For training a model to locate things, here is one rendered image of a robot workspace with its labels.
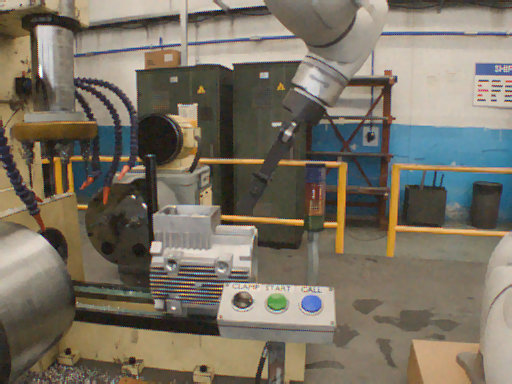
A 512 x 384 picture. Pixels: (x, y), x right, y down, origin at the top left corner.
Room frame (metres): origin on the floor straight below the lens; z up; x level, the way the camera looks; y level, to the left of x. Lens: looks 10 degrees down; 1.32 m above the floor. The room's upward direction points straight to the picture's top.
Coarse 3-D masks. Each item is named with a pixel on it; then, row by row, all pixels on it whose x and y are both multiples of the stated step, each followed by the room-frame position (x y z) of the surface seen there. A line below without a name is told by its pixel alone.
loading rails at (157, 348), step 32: (96, 288) 0.85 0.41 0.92; (128, 288) 0.84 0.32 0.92; (96, 320) 0.71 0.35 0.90; (128, 320) 0.70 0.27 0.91; (160, 320) 0.70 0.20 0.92; (192, 320) 0.69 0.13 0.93; (64, 352) 0.71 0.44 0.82; (96, 352) 0.71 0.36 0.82; (128, 352) 0.71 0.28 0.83; (160, 352) 0.70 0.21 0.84; (192, 352) 0.69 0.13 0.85; (224, 352) 0.68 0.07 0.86; (256, 352) 0.67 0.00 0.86; (288, 352) 0.66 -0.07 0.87
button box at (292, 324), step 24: (240, 288) 0.52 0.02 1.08; (264, 288) 0.52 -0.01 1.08; (288, 288) 0.52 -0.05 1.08; (312, 288) 0.52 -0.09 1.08; (240, 312) 0.49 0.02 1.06; (264, 312) 0.48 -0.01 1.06; (288, 312) 0.48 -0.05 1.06; (240, 336) 0.49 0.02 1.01; (264, 336) 0.48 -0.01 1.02; (288, 336) 0.48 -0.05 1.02; (312, 336) 0.47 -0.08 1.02
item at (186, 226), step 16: (176, 208) 0.81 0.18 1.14; (192, 208) 0.80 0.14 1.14; (208, 208) 0.80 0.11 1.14; (160, 224) 0.71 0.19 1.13; (176, 224) 0.71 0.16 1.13; (192, 224) 0.71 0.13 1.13; (208, 224) 0.70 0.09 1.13; (160, 240) 0.71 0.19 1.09; (176, 240) 0.71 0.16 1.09; (192, 240) 0.71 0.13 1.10; (208, 240) 0.70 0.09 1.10
